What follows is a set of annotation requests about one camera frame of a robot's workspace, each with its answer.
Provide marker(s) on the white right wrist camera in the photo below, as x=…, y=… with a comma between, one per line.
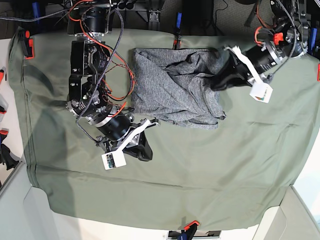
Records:
x=113, y=159

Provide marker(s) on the red tool left edge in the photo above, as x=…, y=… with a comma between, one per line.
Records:
x=2, y=73

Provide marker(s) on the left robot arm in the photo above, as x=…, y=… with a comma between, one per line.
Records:
x=285, y=38

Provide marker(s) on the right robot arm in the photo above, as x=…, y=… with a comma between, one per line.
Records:
x=89, y=96

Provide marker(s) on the blue clamp top left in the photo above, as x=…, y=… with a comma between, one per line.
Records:
x=36, y=10

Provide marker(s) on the blue clamp top right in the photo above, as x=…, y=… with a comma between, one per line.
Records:
x=312, y=40

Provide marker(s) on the red black clamp bottom edge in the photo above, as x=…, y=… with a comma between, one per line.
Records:
x=189, y=231

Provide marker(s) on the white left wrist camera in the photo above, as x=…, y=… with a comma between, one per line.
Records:
x=261, y=92

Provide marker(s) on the red black clamp left corner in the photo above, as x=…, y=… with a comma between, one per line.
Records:
x=27, y=43

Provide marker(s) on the blue clamp top edge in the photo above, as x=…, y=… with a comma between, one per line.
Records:
x=178, y=20

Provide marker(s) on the red clamp right edge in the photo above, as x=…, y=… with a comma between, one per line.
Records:
x=318, y=73

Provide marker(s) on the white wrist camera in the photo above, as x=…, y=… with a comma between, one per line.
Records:
x=113, y=159
x=261, y=92

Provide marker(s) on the green table cloth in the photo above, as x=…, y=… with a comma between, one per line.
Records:
x=224, y=178

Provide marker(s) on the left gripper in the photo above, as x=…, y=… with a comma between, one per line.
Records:
x=234, y=73

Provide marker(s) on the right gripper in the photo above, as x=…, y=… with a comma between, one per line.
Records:
x=122, y=131

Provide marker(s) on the grey T-shirt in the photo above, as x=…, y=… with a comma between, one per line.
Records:
x=173, y=86

